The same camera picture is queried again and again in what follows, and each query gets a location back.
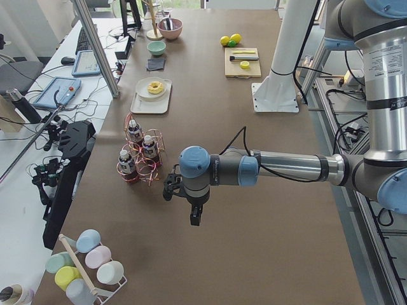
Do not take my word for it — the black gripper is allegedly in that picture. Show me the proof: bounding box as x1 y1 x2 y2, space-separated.
163 164 186 201

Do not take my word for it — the tea bottle white cap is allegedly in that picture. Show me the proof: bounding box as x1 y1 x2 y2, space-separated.
127 119 144 146

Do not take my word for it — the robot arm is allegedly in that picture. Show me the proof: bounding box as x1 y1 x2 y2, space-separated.
163 1 406 216

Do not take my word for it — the tea bottle in rack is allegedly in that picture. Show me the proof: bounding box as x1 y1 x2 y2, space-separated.
142 135 160 164
118 149 138 183

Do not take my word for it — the cream serving tray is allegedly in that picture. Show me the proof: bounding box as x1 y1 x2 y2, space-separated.
130 77 172 114

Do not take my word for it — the glazed donut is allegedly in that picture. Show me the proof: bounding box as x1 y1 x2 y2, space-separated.
147 81 165 95

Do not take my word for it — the white plate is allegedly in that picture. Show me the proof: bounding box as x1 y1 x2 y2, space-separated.
135 77 170 101

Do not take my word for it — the blue cup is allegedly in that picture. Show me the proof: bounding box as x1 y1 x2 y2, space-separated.
76 229 101 254

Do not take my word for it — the pink cup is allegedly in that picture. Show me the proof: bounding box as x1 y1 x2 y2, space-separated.
85 245 111 269

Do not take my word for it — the white cup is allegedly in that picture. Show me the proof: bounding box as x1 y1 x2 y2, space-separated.
97 261 124 285

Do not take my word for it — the grey folded cloth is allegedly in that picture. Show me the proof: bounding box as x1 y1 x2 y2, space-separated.
146 57 166 71

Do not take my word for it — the wooden cutting board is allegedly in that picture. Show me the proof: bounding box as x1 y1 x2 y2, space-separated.
224 48 261 78

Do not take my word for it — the green bowl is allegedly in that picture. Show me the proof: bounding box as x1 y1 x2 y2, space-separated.
147 41 167 56

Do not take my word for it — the steel muddler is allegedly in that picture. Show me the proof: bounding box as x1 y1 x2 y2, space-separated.
229 55 259 62

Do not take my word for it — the half lemon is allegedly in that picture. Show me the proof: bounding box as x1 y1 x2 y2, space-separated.
239 60 250 69

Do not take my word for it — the green cup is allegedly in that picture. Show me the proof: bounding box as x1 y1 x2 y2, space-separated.
45 252 74 274

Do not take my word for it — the yellow cup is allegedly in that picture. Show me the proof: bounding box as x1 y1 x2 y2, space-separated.
54 266 82 291

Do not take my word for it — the blue teach pendant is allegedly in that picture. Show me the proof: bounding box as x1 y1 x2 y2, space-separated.
32 77 81 110
71 50 100 77

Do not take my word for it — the grey-blue cup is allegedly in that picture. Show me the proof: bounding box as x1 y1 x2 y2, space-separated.
66 278 96 305

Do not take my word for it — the yellow plastic knife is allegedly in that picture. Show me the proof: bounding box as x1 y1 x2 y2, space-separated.
232 50 256 54

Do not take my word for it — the wooden mug tree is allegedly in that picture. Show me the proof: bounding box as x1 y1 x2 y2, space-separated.
142 0 167 41

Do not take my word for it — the green lime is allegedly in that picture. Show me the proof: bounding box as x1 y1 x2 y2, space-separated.
228 40 237 48

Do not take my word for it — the yellow lemon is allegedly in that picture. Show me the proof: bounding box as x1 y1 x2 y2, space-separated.
220 36 230 46
229 33 242 44

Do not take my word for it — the pink bowl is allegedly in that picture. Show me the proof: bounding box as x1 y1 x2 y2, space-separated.
157 17 183 40

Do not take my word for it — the black computer mouse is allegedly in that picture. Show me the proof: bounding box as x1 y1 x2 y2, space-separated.
60 57 76 65

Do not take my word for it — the black thermos bottle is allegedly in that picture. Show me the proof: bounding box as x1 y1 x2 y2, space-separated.
6 88 42 124

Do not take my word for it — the black keyboard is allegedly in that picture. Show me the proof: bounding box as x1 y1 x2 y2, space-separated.
75 28 92 55

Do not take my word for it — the paper cup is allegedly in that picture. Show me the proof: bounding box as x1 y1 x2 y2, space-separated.
1 284 34 305

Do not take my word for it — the copper wire bottle rack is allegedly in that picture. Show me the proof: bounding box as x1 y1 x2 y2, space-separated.
116 112 165 185

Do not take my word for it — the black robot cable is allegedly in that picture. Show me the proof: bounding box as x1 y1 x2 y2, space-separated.
220 126 331 183

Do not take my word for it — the black camera stand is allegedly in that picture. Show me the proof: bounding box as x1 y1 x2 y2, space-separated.
32 121 95 250

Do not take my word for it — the wooden rack handle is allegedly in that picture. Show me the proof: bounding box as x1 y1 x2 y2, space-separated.
59 234 97 295

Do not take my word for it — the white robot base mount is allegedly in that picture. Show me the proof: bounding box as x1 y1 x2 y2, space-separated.
252 1 320 113

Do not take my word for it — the aluminium frame post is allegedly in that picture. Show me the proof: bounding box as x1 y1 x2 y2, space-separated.
72 0 120 98

